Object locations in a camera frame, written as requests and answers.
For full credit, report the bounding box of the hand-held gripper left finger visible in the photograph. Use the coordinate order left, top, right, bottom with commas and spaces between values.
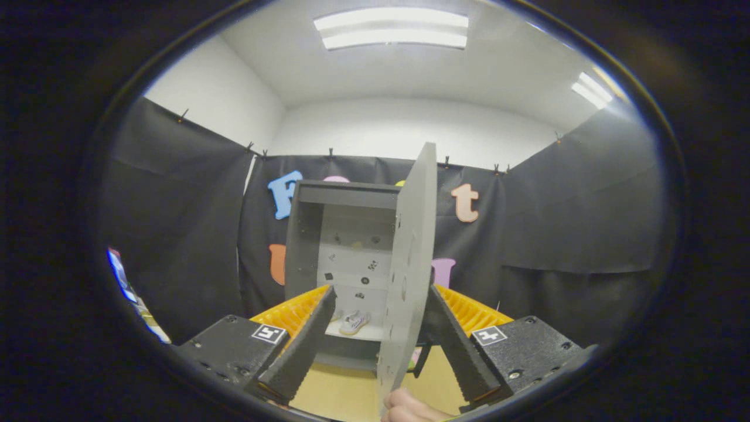
176, 284, 338, 405

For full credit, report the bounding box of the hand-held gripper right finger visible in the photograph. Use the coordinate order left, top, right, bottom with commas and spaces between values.
423, 284, 598, 411

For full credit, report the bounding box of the grey shoe cabinet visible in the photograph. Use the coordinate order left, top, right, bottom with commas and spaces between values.
284, 179, 434, 379

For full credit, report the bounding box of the light grey shoe cabinet door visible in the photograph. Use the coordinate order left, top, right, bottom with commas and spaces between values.
377, 142, 438, 414

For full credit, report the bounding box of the black backdrop cloth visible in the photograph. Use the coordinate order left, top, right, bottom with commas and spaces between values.
100, 97, 674, 346

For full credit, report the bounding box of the small ceiling light panel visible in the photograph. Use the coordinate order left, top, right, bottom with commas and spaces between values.
571, 72, 614, 110

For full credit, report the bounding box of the long ceiling light panel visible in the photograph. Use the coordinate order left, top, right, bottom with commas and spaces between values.
313, 7, 469, 50

